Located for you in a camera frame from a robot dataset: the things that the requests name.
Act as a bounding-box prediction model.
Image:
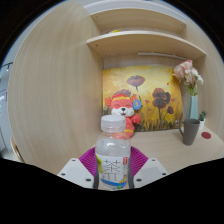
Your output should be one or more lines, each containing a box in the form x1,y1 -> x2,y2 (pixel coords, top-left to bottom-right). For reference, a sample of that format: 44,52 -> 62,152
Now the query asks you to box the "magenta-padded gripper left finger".
57,147 -> 101,190

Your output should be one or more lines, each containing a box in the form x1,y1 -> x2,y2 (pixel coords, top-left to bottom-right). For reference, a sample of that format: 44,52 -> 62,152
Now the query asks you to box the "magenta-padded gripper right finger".
128,146 -> 169,190

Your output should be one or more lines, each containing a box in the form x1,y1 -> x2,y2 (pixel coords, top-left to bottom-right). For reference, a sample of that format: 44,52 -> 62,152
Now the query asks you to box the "clear plastic drink bottle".
94,114 -> 132,191

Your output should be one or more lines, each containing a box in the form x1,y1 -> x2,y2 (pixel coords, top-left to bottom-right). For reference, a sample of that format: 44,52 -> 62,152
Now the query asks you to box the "red plush toy figure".
104,89 -> 142,138

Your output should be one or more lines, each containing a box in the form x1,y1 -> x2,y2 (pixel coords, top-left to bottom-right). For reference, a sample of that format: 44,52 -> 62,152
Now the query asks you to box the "grey cup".
178,118 -> 201,146

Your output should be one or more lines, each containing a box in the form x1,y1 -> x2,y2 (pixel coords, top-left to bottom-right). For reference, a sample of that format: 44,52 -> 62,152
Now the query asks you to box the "flat round red coaster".
200,131 -> 212,140

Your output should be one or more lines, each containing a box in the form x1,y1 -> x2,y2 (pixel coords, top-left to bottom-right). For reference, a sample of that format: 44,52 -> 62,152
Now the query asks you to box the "teal faceted vase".
185,94 -> 200,121

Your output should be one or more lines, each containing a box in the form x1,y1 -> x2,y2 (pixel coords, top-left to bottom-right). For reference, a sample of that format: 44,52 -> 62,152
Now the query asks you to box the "small green potted plant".
197,110 -> 208,131

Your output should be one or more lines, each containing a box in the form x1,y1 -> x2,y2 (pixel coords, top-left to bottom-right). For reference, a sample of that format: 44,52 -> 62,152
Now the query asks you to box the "yellow poppy flower painting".
102,64 -> 184,132

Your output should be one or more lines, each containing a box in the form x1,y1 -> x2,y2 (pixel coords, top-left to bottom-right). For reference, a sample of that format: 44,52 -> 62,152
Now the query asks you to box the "pink and white flower bouquet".
172,59 -> 205,97

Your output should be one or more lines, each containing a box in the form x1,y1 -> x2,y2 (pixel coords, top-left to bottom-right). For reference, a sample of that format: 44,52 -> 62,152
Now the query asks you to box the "light wooden shelf unit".
83,0 -> 208,62

